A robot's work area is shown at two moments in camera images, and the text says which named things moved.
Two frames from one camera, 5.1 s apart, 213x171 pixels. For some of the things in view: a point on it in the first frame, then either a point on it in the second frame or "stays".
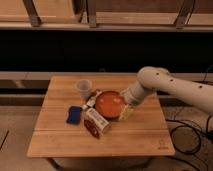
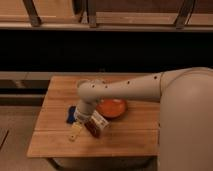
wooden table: [144, 133] stays
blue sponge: [74, 115] stays
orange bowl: [109, 104] stays
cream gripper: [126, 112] -> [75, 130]
